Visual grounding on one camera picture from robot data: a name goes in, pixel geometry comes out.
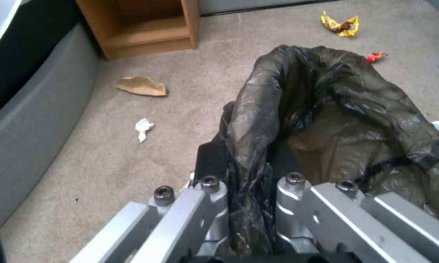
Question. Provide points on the crumpled white tissue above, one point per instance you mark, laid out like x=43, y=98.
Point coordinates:
x=143, y=128

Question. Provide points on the yellow snack wrapper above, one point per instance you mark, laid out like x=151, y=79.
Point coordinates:
x=339, y=25

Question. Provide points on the small red candy wrapper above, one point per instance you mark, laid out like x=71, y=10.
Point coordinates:
x=374, y=56

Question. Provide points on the wooden open bedside cabinet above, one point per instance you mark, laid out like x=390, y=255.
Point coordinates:
x=146, y=26

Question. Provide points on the trash bin with black liner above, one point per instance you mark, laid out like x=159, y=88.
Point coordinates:
x=343, y=109

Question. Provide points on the crumpled brown paper scrap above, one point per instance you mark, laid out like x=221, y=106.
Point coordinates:
x=142, y=85

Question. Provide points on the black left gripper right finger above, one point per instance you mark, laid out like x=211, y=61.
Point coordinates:
x=350, y=219

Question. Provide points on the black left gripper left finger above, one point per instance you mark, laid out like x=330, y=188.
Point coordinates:
x=179, y=219

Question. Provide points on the black mattress side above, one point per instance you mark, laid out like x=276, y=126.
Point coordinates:
x=29, y=46

